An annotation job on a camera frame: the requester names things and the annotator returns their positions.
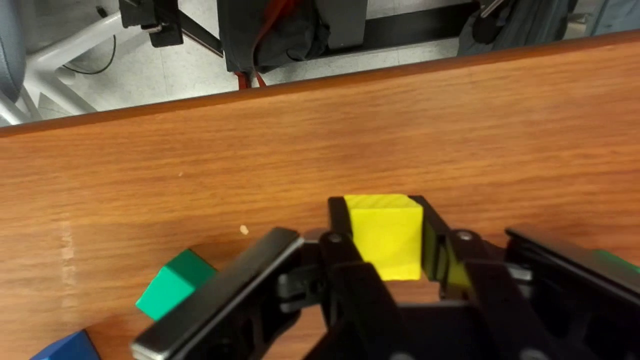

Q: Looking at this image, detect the yellow cube block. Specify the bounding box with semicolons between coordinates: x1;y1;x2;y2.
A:
346;193;424;280

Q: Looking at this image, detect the green block near tower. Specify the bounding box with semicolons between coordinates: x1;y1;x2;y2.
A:
137;247;218;319

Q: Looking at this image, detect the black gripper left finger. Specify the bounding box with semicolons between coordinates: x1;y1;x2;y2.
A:
317;195;401;360

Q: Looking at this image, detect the green block near centre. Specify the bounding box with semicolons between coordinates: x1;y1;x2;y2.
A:
594;249;640;274

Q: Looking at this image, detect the blue base block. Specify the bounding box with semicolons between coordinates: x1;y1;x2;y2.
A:
31;329;100;360

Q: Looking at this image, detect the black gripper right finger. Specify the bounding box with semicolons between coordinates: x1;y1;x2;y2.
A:
413;193;535;360

